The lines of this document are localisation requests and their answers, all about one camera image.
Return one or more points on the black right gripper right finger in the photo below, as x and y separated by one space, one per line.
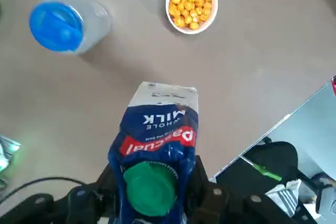
223 208

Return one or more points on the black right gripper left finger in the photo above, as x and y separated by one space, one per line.
86 205

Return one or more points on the blue white milk carton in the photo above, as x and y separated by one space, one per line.
162 119

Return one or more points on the white striped shoe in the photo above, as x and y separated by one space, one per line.
286 197

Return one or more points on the black bag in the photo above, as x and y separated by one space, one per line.
278 155

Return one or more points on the clear bottle with blue cap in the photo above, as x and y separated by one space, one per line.
52 24

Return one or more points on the paper cup of orange popcorn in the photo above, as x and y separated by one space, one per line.
191 3

